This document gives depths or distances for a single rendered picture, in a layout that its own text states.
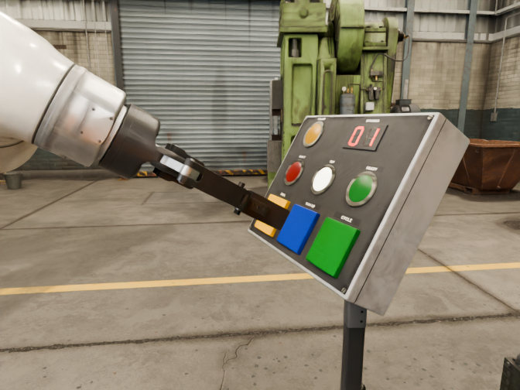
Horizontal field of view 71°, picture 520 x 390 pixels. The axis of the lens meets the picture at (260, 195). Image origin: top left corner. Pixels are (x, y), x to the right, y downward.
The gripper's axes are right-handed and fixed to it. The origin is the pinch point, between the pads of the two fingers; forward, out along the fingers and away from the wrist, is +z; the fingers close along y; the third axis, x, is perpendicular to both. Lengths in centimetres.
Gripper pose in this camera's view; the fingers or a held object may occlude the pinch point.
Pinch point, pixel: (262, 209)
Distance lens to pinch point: 47.5
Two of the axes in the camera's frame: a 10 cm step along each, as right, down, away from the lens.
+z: 7.9, 4.2, 4.5
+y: 4.1, 1.8, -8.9
